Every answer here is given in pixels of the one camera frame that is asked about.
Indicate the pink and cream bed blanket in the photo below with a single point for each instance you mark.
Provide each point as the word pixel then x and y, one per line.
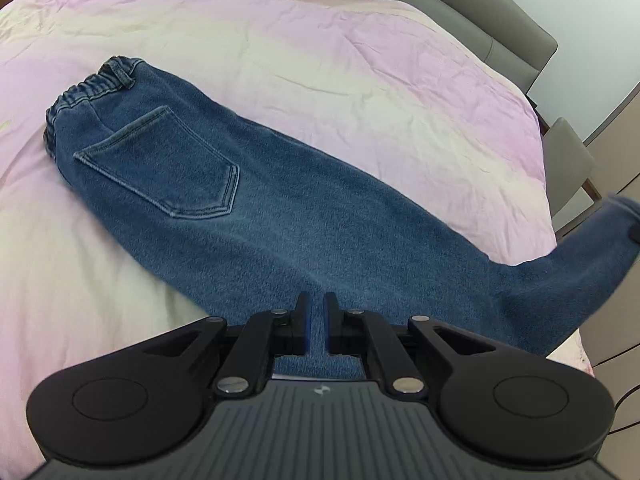
pixel 350 70

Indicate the grey chair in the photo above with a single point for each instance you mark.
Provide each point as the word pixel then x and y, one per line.
pixel 567 170

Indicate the blue denim pants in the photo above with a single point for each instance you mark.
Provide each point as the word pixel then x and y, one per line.
pixel 310 210

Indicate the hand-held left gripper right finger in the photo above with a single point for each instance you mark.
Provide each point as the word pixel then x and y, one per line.
pixel 328 332

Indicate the grey padded headboard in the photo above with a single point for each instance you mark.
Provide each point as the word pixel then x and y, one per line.
pixel 480 15

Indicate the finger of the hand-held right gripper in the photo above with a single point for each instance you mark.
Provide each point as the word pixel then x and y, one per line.
pixel 634 234

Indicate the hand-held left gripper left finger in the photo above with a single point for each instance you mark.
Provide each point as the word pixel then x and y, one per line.
pixel 306 332

